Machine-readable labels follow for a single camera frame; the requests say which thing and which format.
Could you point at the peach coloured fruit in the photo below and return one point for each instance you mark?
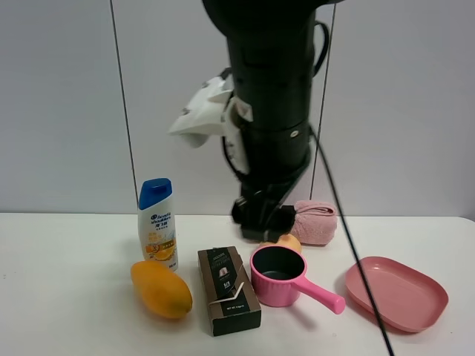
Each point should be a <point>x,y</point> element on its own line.
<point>288,241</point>

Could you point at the dark brown capsule box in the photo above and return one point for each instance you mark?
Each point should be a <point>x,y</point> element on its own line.
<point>231,302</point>

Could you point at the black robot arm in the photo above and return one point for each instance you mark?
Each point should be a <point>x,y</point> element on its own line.
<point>273,62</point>

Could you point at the pink saucepan with handle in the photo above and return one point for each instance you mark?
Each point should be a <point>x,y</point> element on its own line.
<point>278,276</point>

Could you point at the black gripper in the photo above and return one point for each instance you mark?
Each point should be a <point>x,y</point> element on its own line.
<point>259,196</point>

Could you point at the rolled pink towel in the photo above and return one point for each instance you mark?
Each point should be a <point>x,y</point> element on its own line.
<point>315,222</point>

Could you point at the orange yellow mango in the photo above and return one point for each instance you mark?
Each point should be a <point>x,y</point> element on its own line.
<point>161,291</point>

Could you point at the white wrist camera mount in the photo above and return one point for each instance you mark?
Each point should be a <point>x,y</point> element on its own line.
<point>213,111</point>

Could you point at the pink oval plate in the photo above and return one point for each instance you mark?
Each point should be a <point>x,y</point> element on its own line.
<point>407,299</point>

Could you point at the white blue shampoo bottle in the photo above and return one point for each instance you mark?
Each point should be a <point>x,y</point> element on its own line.
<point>156,222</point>

